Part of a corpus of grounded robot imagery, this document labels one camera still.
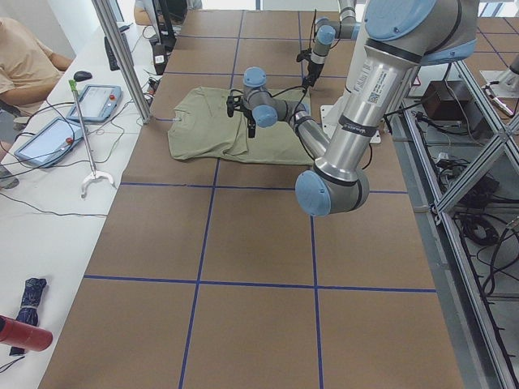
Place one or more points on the teach pendant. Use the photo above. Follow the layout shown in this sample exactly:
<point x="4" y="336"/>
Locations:
<point x="48" y="146"/>
<point x="98" y="102"/>

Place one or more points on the reacher grabber stick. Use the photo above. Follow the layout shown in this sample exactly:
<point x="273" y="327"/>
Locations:
<point x="95" y="175"/>

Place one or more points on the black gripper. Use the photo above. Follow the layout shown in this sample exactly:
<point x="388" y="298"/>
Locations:
<point x="312" y="72"/>
<point x="250" y="121"/>

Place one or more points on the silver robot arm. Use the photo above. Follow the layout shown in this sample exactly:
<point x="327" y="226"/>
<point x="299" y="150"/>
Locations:
<point x="325" y="34"/>
<point x="394" y="37"/>

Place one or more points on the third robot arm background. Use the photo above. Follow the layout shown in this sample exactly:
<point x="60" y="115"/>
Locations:
<point x="501" y="88"/>

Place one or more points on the black computer mouse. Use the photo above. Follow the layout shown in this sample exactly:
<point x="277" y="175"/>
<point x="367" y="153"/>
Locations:
<point x="80" y="76"/>

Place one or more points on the black power box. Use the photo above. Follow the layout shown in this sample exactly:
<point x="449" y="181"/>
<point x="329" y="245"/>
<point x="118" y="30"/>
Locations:
<point x="450" y="101"/>

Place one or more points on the red water bottle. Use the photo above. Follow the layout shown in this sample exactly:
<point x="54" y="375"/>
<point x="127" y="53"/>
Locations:
<point x="22" y="335"/>

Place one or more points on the lower teach pendant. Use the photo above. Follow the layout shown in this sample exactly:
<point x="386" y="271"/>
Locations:
<point x="48" y="146"/>

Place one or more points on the upper teach pendant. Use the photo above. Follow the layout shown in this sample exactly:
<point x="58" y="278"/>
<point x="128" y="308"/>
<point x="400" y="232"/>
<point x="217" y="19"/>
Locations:
<point x="98" y="102"/>

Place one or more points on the person in beige shirt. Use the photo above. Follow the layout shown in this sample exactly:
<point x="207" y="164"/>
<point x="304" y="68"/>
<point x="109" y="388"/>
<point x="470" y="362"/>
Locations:
<point x="29" y="69"/>

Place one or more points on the folded navy umbrella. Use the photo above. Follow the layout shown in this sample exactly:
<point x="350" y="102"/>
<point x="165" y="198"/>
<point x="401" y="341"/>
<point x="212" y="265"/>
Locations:
<point x="30" y="301"/>

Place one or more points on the olive green long-sleeve shirt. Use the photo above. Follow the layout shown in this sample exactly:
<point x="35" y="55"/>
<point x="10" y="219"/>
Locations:
<point x="202" y="128"/>

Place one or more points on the aluminium frame post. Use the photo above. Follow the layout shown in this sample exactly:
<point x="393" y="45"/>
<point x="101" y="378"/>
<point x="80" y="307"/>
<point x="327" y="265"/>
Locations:
<point x="123" y="55"/>

